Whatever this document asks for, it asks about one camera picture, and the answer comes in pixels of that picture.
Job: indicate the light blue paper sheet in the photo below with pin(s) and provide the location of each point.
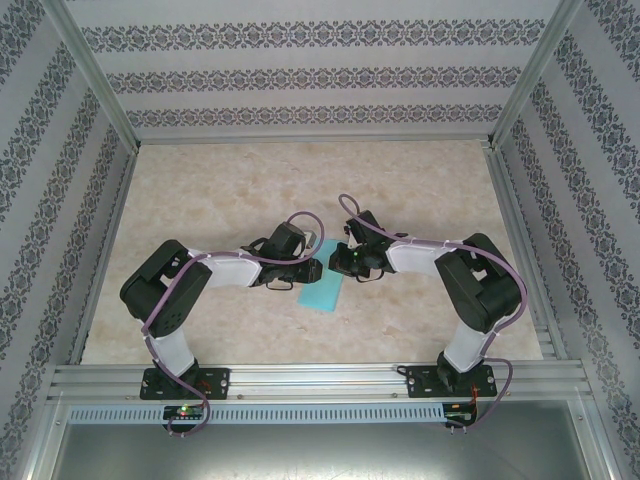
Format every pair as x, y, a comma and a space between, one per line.
322, 295

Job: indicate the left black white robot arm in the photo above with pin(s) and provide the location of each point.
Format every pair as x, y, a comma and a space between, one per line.
160, 290

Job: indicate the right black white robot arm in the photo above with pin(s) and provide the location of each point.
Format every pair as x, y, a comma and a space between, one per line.
485, 295

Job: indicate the grey metal sheet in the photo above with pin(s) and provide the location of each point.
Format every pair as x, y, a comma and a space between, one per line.
320, 455

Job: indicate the aluminium corner strut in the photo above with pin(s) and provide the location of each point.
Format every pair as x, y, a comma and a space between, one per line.
42, 445
597, 440

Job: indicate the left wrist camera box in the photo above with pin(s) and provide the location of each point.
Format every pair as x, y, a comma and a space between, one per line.
312, 242

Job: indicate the aluminium back rail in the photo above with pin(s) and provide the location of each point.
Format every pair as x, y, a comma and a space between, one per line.
315, 141

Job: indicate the aluminium mounting rail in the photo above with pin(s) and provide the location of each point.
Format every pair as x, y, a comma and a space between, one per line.
315, 382

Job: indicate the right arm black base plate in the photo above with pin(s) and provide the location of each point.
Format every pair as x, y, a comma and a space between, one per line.
420, 382

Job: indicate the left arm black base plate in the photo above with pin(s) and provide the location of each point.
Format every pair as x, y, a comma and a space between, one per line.
220, 382

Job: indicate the aluminium side rail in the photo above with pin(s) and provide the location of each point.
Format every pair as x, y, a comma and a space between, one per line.
520, 240
104, 255

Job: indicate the aluminium frame post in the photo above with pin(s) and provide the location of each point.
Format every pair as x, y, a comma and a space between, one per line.
532, 70
97, 70

